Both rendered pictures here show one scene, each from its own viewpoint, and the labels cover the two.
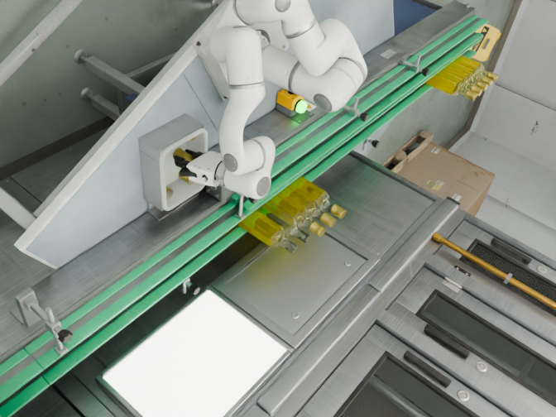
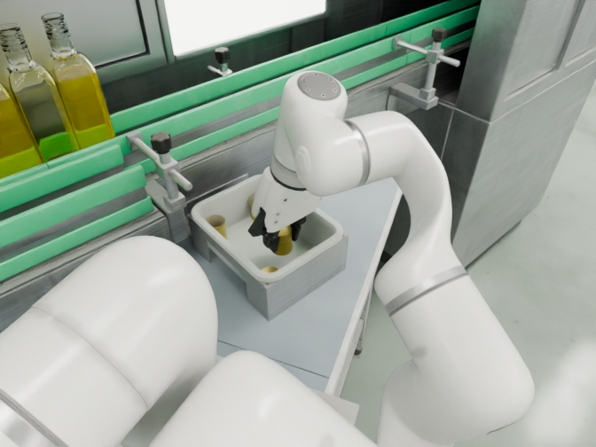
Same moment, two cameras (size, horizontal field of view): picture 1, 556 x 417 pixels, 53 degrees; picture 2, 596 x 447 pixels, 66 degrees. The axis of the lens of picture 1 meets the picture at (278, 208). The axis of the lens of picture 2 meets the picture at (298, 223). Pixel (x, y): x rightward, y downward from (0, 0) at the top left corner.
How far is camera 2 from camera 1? 1.36 m
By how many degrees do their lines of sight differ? 69
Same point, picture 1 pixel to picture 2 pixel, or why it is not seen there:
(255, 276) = (92, 35)
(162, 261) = (272, 104)
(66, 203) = (396, 193)
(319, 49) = (318, 431)
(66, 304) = (372, 91)
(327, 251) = not seen: outside the picture
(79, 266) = not seen: hidden behind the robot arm
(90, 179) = (384, 215)
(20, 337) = (408, 75)
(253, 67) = (483, 312)
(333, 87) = (196, 306)
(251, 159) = (396, 126)
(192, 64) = not seen: hidden behind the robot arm
